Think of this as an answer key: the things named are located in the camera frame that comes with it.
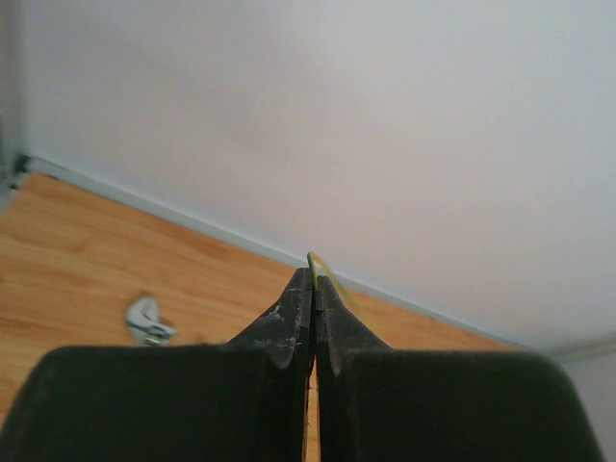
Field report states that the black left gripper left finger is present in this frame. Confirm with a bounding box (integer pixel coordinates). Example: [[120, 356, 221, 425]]
[[1, 269, 313, 461]]

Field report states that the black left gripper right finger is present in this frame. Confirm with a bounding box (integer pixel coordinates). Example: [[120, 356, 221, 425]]
[[315, 277, 603, 461]]

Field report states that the black and yellow wire bundle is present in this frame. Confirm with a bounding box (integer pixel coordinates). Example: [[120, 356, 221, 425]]
[[305, 249, 365, 314]]

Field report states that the silver adjustable wrench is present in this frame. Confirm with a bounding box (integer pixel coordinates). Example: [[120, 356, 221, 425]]
[[124, 295, 177, 347]]

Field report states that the aluminium frame rail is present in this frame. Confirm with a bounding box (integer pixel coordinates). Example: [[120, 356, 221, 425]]
[[1, 0, 28, 213]]

